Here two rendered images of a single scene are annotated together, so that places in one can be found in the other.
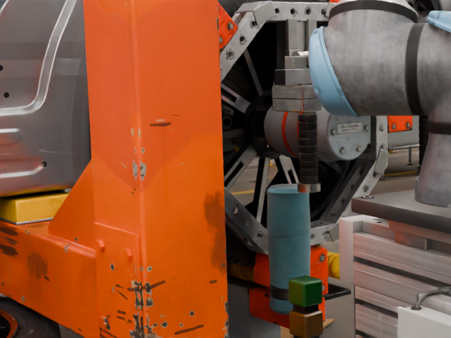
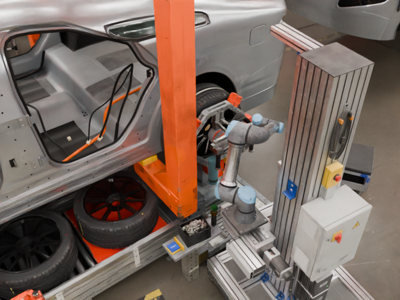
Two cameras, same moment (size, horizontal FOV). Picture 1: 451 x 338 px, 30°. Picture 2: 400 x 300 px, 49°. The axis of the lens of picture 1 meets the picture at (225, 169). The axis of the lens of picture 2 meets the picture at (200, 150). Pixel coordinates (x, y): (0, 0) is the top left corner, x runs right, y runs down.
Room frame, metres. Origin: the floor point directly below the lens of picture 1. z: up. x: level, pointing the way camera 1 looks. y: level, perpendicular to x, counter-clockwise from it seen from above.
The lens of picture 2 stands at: (-0.89, 0.00, 3.02)
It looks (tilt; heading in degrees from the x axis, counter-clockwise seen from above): 40 degrees down; 0
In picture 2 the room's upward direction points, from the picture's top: straight up
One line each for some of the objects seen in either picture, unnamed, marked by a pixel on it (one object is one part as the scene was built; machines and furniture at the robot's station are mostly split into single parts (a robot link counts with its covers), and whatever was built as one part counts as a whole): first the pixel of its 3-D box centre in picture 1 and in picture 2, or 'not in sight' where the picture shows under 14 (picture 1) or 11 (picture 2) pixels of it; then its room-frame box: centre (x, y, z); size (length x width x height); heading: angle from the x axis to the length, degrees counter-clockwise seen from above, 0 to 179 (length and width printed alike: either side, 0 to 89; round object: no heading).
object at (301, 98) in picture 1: (296, 97); (215, 148); (1.61, -0.14, 0.93); 0.09 x 0.05 x 0.05; 36
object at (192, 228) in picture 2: not in sight; (194, 230); (1.17, 0.02, 0.51); 0.20 x 0.14 x 0.13; 118
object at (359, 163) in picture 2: not in sight; (350, 168); (2.18, -1.47, 0.17); 0.43 x 0.36 x 0.34; 159
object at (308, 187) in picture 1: (308, 150); (218, 160); (1.58, -0.16, 0.83); 0.04 x 0.04 x 0.16
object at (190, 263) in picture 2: not in sight; (190, 259); (1.14, 0.07, 0.21); 0.10 x 0.10 x 0.42; 36
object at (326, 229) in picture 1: (294, 126); (216, 134); (1.87, -0.16, 0.85); 0.54 x 0.07 x 0.54; 126
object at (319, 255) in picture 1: (286, 282); (212, 165); (1.90, -0.13, 0.48); 0.16 x 0.12 x 0.17; 36
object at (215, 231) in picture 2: not in sight; (192, 238); (1.16, 0.04, 0.44); 0.43 x 0.17 x 0.03; 126
